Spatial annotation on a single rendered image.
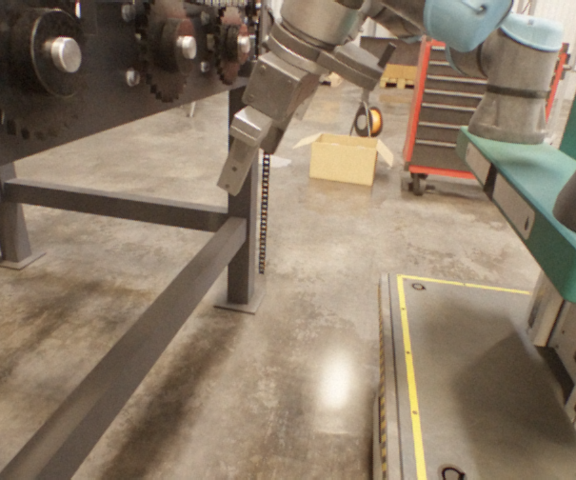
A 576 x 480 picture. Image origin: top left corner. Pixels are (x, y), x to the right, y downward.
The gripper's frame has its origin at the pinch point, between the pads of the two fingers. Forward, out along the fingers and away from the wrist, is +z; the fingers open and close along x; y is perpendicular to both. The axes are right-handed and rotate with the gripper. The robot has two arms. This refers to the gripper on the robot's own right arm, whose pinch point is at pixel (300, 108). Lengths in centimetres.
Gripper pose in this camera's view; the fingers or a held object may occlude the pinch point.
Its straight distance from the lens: 96.9
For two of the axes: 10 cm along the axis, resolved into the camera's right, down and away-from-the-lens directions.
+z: -4.6, 8.4, 2.8
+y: 8.9, 4.4, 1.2
